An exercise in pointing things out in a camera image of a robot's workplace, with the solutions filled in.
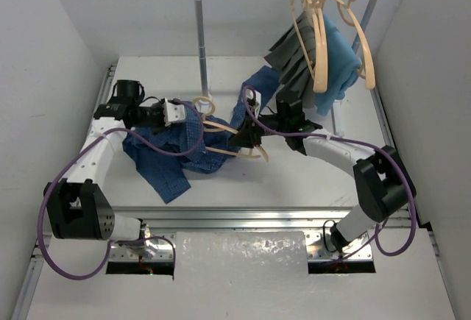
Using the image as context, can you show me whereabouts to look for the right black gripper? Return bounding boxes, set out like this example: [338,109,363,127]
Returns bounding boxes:
[227,107,288,148]

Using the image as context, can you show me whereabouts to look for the beige plastic hanger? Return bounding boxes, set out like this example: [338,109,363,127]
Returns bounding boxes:
[191,96,269,163]

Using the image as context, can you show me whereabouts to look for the blue plaid shirt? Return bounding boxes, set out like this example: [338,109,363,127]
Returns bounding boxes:
[121,65,281,205]

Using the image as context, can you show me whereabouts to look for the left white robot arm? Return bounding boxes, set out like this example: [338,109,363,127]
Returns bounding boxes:
[44,79,166,243]

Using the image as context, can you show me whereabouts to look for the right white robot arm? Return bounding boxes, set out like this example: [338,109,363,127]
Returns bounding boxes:
[230,85,417,257]

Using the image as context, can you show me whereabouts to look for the beige hanger with grey garment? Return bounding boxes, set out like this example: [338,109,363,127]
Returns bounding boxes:
[289,0,316,79]

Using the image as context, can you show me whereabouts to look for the beige hanger with blue garment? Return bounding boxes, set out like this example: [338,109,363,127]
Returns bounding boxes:
[306,0,328,93]

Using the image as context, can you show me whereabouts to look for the empty beige hanger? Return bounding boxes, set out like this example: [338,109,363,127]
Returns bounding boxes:
[337,0,376,90]

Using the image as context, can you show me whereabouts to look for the grey hanging garment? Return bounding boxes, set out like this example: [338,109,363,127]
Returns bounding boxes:
[264,25,316,109]

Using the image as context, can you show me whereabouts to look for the light blue hanging garment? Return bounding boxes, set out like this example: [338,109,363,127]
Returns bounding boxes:
[315,15,361,116]

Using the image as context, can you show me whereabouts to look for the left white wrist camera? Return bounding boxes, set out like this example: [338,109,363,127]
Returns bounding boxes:
[163,99,186,127]

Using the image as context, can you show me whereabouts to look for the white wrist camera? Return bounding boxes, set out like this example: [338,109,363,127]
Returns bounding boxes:
[245,90,261,117]
[163,99,186,127]

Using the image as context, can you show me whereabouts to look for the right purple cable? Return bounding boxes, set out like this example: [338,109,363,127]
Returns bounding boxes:
[241,85,417,257]

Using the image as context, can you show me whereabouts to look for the purple cable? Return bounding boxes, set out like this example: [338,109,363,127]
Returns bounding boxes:
[241,85,417,257]
[38,99,206,281]

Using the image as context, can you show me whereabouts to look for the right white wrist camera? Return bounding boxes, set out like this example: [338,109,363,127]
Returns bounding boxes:
[245,90,261,117]

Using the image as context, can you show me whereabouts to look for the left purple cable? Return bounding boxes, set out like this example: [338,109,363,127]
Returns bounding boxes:
[38,99,206,281]

